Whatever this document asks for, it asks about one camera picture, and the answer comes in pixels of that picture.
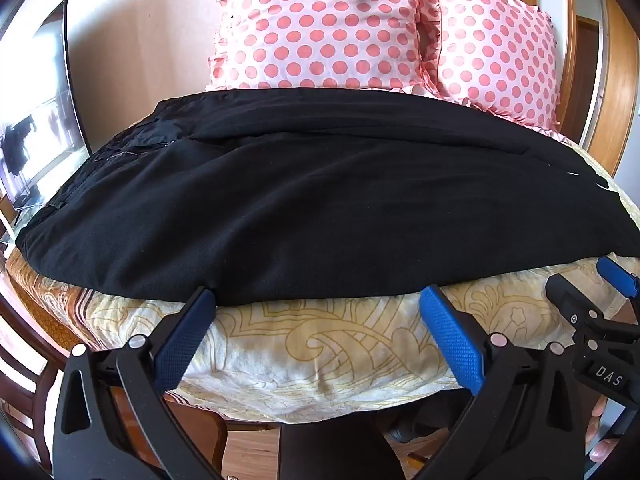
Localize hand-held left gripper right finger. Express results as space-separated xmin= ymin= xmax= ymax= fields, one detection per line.
xmin=414 ymin=285 xmax=599 ymax=480

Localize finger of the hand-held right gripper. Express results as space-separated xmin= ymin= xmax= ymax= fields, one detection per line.
xmin=545 ymin=274 xmax=621 ymax=356
xmin=598 ymin=255 xmax=640 ymax=333

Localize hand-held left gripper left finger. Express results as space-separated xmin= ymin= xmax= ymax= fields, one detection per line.
xmin=49 ymin=286 xmax=219 ymax=480

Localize black pants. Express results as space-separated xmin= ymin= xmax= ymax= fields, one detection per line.
xmin=15 ymin=87 xmax=628 ymax=307

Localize person's right hand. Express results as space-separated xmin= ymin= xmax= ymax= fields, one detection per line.
xmin=586 ymin=395 xmax=622 ymax=466

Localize yellow patterned bed quilt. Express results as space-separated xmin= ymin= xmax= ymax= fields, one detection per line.
xmin=5 ymin=145 xmax=640 ymax=423

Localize person's legs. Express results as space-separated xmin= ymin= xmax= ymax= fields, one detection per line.
xmin=279 ymin=406 xmax=468 ymax=480

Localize wooden chair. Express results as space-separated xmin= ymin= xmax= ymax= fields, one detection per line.
xmin=0 ymin=287 xmax=68 ymax=461

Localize wooden door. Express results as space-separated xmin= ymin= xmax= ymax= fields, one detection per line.
xmin=575 ymin=0 xmax=640 ymax=181

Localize wooden headboard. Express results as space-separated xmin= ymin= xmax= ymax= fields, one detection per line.
xmin=497 ymin=0 xmax=593 ymax=148

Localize pink polka dot pillow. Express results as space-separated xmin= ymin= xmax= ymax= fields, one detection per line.
xmin=207 ymin=0 xmax=441 ymax=93
xmin=420 ymin=0 xmax=566 ymax=141

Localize flat screen television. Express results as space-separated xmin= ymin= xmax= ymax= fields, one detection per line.
xmin=0 ymin=0 xmax=92 ymax=207

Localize wooden bed frame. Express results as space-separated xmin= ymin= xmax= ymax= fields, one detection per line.
xmin=107 ymin=387 xmax=283 ymax=480

